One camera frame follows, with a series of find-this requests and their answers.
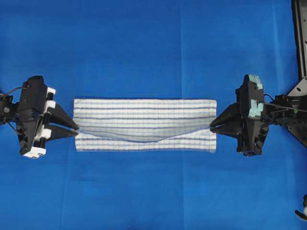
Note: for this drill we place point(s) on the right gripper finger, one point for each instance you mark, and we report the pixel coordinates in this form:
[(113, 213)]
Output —
[(229, 131), (230, 114)]

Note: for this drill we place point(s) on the black white clip bottom right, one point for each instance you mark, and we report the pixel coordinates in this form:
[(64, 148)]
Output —
[(303, 215)]

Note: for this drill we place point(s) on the blue table cloth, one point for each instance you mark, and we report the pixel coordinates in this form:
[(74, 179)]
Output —
[(150, 49)]

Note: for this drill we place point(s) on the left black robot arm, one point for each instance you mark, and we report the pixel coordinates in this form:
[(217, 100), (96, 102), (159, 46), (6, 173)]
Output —
[(9, 112)]

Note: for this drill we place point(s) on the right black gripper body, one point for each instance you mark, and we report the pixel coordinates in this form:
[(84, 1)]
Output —
[(250, 98)]

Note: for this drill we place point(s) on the black frame at right edge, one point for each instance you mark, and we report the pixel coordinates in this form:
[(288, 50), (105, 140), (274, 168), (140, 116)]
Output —
[(299, 10)]

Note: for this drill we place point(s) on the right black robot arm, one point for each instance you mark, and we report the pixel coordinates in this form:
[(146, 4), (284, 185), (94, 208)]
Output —
[(286, 111)]

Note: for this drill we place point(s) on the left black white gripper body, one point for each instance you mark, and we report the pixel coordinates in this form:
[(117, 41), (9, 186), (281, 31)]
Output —
[(35, 99)]

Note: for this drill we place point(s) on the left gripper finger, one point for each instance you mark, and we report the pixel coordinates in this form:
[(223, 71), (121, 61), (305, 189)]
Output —
[(58, 116), (59, 132)]

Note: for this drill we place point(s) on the blue white striped towel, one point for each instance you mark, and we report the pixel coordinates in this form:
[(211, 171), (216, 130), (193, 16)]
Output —
[(144, 124)]

